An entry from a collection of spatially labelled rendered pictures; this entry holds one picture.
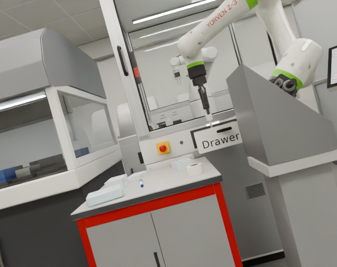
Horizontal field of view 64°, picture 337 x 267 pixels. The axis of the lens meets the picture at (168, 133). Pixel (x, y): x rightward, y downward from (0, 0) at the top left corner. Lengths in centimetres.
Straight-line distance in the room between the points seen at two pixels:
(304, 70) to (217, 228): 70
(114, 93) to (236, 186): 361
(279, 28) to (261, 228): 115
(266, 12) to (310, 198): 87
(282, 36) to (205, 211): 86
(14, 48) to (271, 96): 134
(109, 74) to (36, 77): 351
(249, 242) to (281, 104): 106
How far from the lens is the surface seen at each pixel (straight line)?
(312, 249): 122
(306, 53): 117
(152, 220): 113
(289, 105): 104
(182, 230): 114
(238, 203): 176
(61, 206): 167
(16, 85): 164
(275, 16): 147
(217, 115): 167
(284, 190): 111
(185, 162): 140
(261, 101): 101
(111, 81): 501
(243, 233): 183
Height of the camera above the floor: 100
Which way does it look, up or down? 2 degrees down
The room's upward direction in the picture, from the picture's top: 15 degrees counter-clockwise
